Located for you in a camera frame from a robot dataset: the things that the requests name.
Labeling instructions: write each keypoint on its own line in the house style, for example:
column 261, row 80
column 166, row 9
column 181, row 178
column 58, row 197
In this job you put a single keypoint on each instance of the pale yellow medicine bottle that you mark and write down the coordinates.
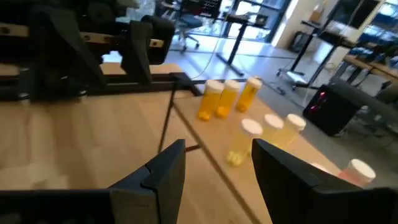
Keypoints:
column 244, row 143
column 292, row 132
column 271, row 129

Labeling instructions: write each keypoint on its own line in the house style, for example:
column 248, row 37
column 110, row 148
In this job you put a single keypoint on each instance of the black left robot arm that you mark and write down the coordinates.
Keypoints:
column 102, row 15

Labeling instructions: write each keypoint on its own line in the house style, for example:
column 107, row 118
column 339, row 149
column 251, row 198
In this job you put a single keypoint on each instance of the black monitor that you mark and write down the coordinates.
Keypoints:
column 351, row 12

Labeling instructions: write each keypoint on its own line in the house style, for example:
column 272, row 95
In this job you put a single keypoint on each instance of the small cardboard box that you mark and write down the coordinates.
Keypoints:
column 317, row 14

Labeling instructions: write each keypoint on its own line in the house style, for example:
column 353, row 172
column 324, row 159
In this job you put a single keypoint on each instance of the black standing desk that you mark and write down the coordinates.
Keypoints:
column 239, row 40

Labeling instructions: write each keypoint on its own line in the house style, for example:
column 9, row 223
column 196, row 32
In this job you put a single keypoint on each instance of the wooden shelf with black legs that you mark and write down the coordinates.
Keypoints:
column 217, row 137

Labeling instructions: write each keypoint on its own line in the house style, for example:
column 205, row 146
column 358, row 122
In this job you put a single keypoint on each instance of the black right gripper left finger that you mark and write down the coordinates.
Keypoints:
column 155, row 193

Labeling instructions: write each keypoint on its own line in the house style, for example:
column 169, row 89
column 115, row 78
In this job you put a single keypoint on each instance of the pink medicine bottle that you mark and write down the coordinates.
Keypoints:
column 357, row 172

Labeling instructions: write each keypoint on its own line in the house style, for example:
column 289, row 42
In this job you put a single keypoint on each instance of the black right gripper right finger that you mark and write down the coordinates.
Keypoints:
column 295, row 193

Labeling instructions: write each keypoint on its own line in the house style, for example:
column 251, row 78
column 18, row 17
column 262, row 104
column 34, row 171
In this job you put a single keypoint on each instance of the black computer tower red light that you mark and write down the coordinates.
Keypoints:
column 329, row 109

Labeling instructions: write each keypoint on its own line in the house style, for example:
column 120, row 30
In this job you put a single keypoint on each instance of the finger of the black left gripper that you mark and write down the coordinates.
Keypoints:
column 136, row 56
column 62, row 56

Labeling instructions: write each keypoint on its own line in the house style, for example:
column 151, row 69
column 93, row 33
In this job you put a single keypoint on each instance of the office chair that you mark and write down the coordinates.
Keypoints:
column 188, row 25

